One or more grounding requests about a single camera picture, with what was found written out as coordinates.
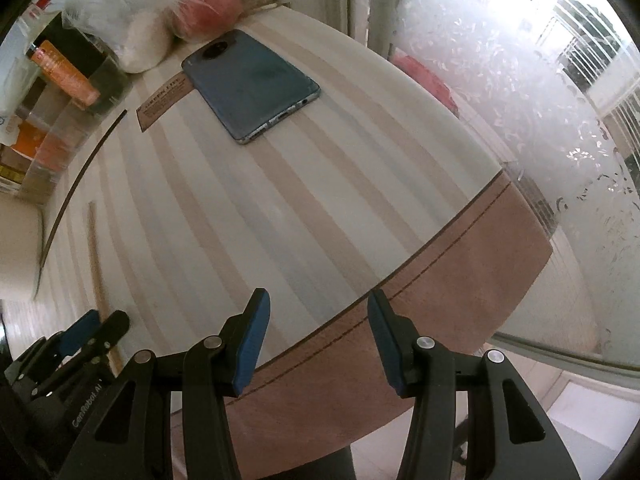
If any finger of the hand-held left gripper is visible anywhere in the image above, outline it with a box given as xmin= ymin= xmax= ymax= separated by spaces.
xmin=55 ymin=310 xmax=101 ymax=356
xmin=70 ymin=310 xmax=131 ymax=376

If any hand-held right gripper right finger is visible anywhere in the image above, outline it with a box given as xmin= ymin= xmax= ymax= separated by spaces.
xmin=368 ymin=290 xmax=576 ymax=480

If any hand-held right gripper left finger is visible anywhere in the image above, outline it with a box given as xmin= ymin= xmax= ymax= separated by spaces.
xmin=60 ymin=288 xmax=271 ymax=480

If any light wooden chopstick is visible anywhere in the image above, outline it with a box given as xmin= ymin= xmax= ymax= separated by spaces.
xmin=87 ymin=201 xmax=123 ymax=368

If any striped tablecloth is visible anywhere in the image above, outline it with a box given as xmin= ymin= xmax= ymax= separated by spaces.
xmin=35 ymin=2 xmax=556 ymax=480

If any dark wooden chopstick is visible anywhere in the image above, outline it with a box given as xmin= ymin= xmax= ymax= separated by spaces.
xmin=40 ymin=109 xmax=128 ymax=261

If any orange box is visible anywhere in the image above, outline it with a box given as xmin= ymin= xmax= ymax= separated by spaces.
xmin=9 ymin=122 xmax=76 ymax=171

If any clear plastic storage box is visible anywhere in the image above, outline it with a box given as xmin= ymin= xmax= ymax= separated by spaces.
xmin=0 ymin=25 xmax=133 ymax=206

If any orange packet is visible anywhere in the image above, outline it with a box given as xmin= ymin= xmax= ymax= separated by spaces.
xmin=29 ymin=39 xmax=101 ymax=107

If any blue smartphone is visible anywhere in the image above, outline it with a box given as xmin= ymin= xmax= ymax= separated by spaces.
xmin=181 ymin=29 xmax=322 ymax=146

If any frosted glass door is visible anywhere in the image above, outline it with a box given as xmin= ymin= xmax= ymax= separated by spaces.
xmin=345 ymin=0 xmax=640 ymax=356

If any red fabric item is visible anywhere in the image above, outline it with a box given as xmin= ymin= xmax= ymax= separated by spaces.
xmin=390 ymin=55 xmax=461 ymax=116

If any white plastic bag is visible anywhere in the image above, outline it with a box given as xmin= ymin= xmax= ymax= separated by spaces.
xmin=62 ymin=0 xmax=176 ymax=75

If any red capped bottle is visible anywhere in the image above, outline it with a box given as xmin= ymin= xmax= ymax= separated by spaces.
xmin=27 ymin=0 xmax=56 ymax=26

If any red bagged item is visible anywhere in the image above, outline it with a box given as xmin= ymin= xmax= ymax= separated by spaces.
xmin=167 ymin=0 xmax=246 ymax=43

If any white window railing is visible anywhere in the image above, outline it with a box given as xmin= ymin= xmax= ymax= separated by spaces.
xmin=550 ymin=0 xmax=640 ymax=111

